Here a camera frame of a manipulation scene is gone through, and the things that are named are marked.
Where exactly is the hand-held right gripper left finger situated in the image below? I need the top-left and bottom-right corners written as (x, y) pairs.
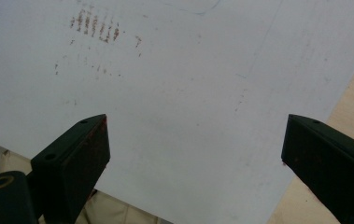
top-left (30, 113), bottom-right (111, 224)

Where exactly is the cream fabric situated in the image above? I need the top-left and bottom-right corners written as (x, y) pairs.
top-left (0, 149), bottom-right (163, 224)

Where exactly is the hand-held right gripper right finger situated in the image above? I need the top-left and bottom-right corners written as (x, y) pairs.
top-left (280, 113), bottom-right (354, 224)

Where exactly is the white sheet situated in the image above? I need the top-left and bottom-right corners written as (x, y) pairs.
top-left (0, 0), bottom-right (354, 224)

